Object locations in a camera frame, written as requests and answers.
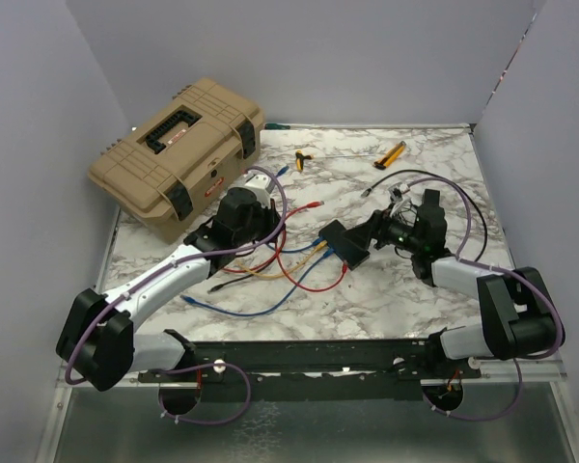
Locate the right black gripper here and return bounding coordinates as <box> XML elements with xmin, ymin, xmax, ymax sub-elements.
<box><xmin>342</xmin><ymin>203</ymin><xmax>424</xmax><ymax>254</ymax></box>

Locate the black blue network switch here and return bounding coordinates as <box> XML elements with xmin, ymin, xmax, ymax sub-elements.
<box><xmin>318</xmin><ymin>220</ymin><xmax>370</xmax><ymax>271</ymax></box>

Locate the blue ethernet cable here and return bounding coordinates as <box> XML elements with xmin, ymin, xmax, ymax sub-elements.
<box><xmin>180</xmin><ymin>250</ymin><xmax>334</xmax><ymax>317</ymax></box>
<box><xmin>264</xmin><ymin>166</ymin><xmax>319</xmax><ymax>255</ymax></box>

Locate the yellow ethernet cable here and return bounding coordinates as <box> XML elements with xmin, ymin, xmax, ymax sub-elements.
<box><xmin>235</xmin><ymin>243</ymin><xmax>329</xmax><ymax>281</ymax></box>

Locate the long red ethernet cable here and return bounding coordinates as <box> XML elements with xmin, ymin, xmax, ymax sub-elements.
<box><xmin>274</xmin><ymin>200</ymin><xmax>348</xmax><ymax>293</ymax></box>

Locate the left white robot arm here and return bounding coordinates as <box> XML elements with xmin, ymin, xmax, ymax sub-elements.
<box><xmin>56</xmin><ymin>182</ymin><xmax>288</xmax><ymax>392</ymax></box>

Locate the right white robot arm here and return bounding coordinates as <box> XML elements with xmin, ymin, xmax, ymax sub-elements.
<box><xmin>342</xmin><ymin>188</ymin><xmax>565</xmax><ymax>377</ymax></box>

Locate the yellow utility knife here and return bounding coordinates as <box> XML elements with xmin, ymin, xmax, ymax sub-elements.
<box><xmin>373</xmin><ymin>141</ymin><xmax>406</xmax><ymax>170</ymax></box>

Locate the tan plastic toolbox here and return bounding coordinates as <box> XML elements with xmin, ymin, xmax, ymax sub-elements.
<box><xmin>88</xmin><ymin>78</ymin><xmax>264</xmax><ymax>243</ymax></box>

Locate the long black loose cable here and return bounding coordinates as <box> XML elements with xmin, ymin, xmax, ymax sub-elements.
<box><xmin>361</xmin><ymin>169</ymin><xmax>488</xmax><ymax>257</ymax></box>

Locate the green handled screwdriver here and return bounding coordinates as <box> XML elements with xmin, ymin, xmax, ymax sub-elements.
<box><xmin>264</xmin><ymin>123</ymin><xmax>291</xmax><ymax>130</ymax></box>

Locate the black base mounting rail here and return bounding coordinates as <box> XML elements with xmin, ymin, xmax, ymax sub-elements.
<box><xmin>138</xmin><ymin>335</ymin><xmax>481</xmax><ymax>401</ymax></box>

